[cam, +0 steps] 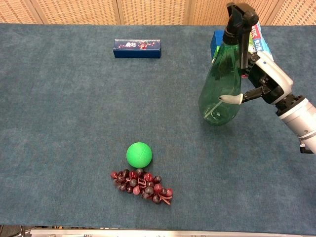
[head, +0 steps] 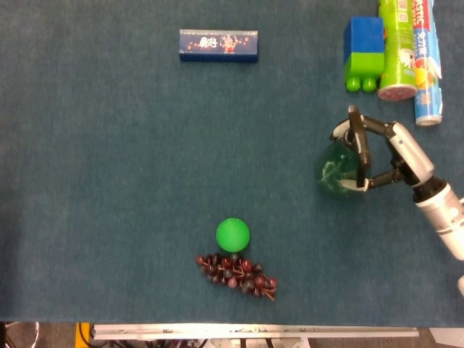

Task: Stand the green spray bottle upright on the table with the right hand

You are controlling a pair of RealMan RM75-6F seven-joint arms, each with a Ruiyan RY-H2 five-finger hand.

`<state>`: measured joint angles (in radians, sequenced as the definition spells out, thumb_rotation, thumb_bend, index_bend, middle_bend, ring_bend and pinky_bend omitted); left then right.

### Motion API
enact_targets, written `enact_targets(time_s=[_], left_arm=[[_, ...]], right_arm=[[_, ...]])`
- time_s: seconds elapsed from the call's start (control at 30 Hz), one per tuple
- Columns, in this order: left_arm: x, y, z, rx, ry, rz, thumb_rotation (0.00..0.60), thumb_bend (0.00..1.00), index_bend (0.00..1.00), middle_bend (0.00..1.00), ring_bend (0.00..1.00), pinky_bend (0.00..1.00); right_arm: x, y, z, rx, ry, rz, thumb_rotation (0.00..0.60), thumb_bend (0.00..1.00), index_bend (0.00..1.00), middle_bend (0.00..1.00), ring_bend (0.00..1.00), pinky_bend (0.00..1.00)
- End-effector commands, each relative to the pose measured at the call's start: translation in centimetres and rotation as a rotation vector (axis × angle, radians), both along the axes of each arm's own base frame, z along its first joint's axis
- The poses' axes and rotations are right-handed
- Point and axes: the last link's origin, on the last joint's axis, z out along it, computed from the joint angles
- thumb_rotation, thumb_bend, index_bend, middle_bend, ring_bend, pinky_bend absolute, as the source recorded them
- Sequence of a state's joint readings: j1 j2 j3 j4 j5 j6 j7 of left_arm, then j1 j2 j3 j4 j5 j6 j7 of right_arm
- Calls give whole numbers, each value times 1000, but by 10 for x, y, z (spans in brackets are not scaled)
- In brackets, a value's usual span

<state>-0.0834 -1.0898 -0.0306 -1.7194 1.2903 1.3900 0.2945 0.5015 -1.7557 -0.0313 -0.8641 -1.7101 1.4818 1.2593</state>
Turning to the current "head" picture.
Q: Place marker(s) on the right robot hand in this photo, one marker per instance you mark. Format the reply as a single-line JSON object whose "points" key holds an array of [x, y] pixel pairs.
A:
{"points": [[409, 150]]}

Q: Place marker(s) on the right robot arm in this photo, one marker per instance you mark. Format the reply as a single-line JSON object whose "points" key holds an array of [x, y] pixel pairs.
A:
{"points": [[444, 210]]}

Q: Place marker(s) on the green studded toy block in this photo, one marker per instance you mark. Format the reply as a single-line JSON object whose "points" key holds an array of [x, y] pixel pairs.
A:
{"points": [[364, 67]]}

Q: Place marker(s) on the green cylindrical snack can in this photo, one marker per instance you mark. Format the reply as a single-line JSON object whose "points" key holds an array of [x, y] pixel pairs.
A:
{"points": [[397, 47]]}

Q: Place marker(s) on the blue toy building block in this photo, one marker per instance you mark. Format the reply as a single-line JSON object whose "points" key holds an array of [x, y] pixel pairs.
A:
{"points": [[365, 34]]}

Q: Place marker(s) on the white base panel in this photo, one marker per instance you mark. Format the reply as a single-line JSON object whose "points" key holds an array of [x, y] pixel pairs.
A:
{"points": [[447, 339]]}

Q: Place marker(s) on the green ball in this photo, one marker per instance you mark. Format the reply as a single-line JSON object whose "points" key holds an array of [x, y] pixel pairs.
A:
{"points": [[232, 235]]}

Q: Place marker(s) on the dark red plastic grapes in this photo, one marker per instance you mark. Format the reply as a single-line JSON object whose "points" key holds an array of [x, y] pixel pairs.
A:
{"points": [[239, 275]]}

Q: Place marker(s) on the dark blue printed box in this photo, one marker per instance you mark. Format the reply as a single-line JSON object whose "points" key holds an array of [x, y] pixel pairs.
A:
{"points": [[218, 49]]}

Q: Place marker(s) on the blue felt table cloth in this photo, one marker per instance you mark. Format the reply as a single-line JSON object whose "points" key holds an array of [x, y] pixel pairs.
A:
{"points": [[108, 163]]}

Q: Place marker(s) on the aluminium frame rail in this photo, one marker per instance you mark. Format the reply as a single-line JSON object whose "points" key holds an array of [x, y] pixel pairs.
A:
{"points": [[253, 330]]}

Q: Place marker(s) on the yellow frame piece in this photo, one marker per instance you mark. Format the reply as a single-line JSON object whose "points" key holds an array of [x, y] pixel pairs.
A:
{"points": [[82, 335]]}

